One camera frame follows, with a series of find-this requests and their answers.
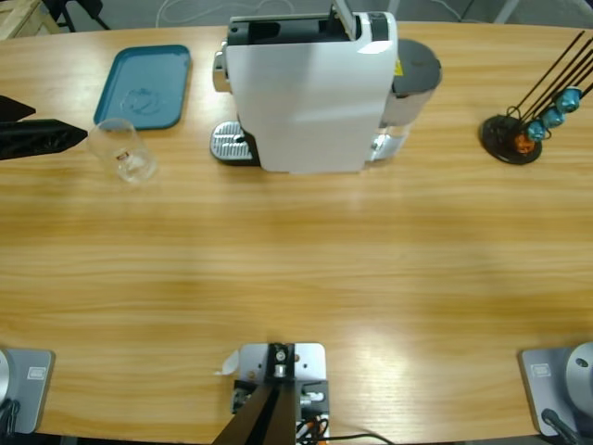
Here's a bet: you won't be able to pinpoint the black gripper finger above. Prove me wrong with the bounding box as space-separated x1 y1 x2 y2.
0 119 88 161
0 95 36 124

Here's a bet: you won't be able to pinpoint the clear drinking glass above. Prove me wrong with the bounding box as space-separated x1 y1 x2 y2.
86 118 158 185

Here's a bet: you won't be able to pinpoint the silver grey machine lid lever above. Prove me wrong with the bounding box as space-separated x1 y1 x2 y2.
329 0 359 42

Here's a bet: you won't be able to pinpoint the white capsule coffee machine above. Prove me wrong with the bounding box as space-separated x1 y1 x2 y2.
213 11 400 176

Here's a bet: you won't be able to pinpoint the light wooden crate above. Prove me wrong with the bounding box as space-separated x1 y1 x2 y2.
0 0 59 41

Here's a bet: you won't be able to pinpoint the black stand legs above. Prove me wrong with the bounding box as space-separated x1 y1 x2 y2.
45 0 112 32

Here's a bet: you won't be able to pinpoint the teal plastic tray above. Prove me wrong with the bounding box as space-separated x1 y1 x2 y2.
92 44 193 131

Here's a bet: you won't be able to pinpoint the metal grate drip tray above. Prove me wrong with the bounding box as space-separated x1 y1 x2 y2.
210 120 260 167

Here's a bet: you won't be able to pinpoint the white paper tag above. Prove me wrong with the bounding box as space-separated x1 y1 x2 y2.
213 350 241 376

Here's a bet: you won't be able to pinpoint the clear water tank dark lid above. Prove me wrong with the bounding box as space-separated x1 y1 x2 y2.
370 39 444 163

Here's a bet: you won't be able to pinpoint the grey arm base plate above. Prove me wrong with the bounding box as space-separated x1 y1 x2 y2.
0 348 57 435
517 341 593 437

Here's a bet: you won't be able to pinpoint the thick black base cable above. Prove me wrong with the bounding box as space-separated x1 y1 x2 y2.
540 407 580 445
0 398 22 437

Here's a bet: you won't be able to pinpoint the white mount block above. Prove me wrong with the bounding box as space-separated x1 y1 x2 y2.
231 341 331 445

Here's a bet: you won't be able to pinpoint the dark aluminium post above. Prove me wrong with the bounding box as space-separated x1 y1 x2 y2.
212 342 297 445

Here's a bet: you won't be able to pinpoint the orange cable connector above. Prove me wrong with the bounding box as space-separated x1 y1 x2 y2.
296 414 330 439

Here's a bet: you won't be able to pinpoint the thin white cable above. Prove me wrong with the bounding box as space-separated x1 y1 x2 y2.
435 0 464 22

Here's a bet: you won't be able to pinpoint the thin black cable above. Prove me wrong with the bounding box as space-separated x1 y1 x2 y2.
323 432 395 445

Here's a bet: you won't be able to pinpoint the black wire capsule stand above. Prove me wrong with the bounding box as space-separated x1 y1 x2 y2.
479 30 593 166

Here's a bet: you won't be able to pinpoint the grey metal frame leg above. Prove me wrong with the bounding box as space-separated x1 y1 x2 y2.
493 0 520 23

